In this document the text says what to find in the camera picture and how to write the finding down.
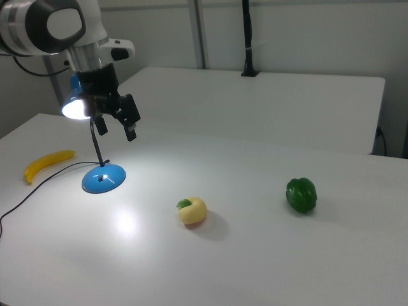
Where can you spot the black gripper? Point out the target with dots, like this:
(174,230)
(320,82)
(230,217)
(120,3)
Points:
(99,84)

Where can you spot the blue desk lamp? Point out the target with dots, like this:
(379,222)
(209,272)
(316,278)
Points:
(103,178)

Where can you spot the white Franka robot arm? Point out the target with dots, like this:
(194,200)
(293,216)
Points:
(38,25)

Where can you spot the yellow banana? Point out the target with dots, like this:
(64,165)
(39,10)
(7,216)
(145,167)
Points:
(44,162)

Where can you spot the yellow apple with green leaf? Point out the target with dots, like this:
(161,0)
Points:
(194,212)

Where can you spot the white rectangular side table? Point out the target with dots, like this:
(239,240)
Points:
(255,105)

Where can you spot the green bell pepper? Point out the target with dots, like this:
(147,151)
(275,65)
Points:
(301,196)

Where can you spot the grey metal wall post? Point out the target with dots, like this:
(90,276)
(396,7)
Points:
(201,32)

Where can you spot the black clamped pole mount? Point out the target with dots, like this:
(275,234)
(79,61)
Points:
(248,32)

